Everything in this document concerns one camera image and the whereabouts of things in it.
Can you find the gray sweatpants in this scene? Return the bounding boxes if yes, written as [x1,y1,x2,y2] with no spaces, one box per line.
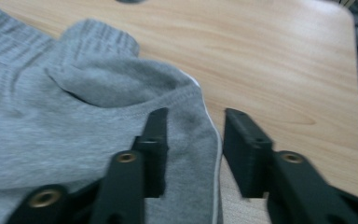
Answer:
[0,0,225,224]

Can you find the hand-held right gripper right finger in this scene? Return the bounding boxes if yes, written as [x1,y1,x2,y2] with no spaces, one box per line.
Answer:
[223,107,274,200]

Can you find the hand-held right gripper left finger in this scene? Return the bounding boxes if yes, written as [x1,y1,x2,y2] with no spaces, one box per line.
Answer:
[131,107,170,199]

